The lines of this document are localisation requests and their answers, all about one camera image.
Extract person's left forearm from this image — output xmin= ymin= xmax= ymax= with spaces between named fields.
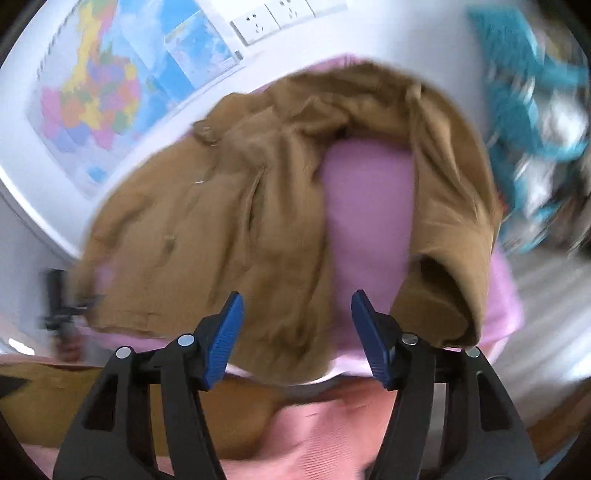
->
xmin=55 ymin=330 xmax=93 ymax=363

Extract teal plastic basket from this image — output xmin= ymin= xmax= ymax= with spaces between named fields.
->
xmin=466 ymin=7 xmax=591 ymax=254

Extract colourful wall map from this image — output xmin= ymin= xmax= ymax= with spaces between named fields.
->
xmin=25 ymin=0 xmax=245 ymax=199

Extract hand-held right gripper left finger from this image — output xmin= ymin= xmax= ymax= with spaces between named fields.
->
xmin=52 ymin=292 xmax=245 ymax=480

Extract white wall socket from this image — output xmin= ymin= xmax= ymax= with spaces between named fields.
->
xmin=307 ymin=0 xmax=348 ymax=17
xmin=268 ymin=0 xmax=315 ymax=29
xmin=230 ymin=4 xmax=281 ymax=47

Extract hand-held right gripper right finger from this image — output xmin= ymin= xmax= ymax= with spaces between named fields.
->
xmin=351 ymin=290 xmax=541 ymax=480

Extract brown pants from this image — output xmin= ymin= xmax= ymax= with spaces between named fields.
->
xmin=69 ymin=62 xmax=504 ymax=386

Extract pink garment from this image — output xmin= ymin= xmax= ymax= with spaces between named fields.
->
xmin=18 ymin=378 xmax=402 ymax=480

